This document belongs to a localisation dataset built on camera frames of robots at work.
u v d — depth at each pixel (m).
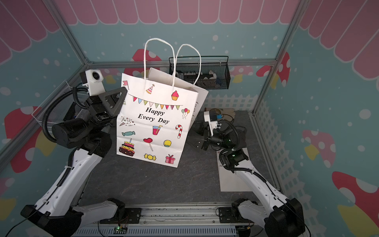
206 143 0.52
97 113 0.37
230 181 0.85
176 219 0.74
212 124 0.53
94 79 0.39
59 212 0.39
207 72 0.92
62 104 0.39
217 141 0.55
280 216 0.38
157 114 0.41
